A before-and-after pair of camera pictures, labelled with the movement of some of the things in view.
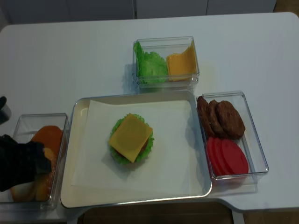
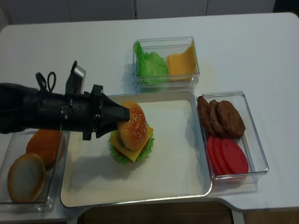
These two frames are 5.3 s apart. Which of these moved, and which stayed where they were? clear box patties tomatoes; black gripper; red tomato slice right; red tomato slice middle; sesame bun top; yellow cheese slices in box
Moved: sesame bun top; black gripper
Stayed: red tomato slice middle; yellow cheese slices in box; clear box patties tomatoes; red tomato slice right
